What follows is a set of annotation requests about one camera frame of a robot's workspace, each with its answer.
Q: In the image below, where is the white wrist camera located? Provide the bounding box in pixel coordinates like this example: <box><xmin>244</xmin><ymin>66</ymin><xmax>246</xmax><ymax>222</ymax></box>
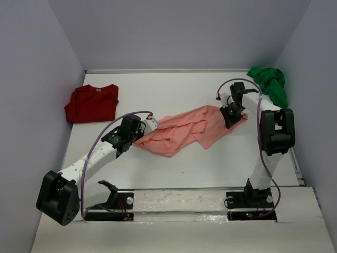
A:
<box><xmin>143</xmin><ymin>118</ymin><xmax>159</xmax><ymax>134</ymax></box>
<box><xmin>216</xmin><ymin>93</ymin><xmax>233</xmax><ymax>108</ymax></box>

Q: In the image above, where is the green crumpled t-shirt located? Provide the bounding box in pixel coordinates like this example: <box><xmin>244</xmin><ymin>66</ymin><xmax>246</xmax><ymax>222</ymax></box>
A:
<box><xmin>247</xmin><ymin>67</ymin><xmax>288</xmax><ymax>109</ymax></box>

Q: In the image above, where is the pink t-shirt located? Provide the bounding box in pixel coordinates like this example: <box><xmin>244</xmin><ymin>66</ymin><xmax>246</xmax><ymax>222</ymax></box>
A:
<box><xmin>133</xmin><ymin>105</ymin><xmax>248</xmax><ymax>158</ymax></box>

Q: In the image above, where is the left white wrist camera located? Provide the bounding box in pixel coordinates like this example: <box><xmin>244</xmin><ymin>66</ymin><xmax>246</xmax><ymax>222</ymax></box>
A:
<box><xmin>143</xmin><ymin>118</ymin><xmax>159</xmax><ymax>134</ymax></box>

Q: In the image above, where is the red folded t-shirt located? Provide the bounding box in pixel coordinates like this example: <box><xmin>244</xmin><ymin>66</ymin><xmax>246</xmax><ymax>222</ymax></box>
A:
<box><xmin>64</xmin><ymin>84</ymin><xmax>118</xmax><ymax>124</ymax></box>

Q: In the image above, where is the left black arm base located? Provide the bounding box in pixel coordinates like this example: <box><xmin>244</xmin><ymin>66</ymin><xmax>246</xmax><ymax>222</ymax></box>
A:
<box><xmin>84</xmin><ymin>180</ymin><xmax>134</xmax><ymax>221</ymax></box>

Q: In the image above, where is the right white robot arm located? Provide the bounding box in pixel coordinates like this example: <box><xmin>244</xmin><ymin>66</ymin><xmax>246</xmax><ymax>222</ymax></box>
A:
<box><xmin>216</xmin><ymin>79</ymin><xmax>295</xmax><ymax>209</ymax></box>

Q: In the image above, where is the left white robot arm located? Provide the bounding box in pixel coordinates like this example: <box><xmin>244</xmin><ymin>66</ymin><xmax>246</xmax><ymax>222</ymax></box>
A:
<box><xmin>36</xmin><ymin>113</ymin><xmax>158</xmax><ymax>226</ymax></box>

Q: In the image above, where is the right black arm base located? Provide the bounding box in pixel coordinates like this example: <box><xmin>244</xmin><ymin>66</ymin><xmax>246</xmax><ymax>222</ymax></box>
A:
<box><xmin>224</xmin><ymin>186</ymin><xmax>277</xmax><ymax>221</ymax></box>

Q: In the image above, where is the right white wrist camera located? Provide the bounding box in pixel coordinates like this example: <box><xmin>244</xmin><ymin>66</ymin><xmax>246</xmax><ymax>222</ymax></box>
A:
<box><xmin>216</xmin><ymin>93</ymin><xmax>233</xmax><ymax>108</ymax></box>

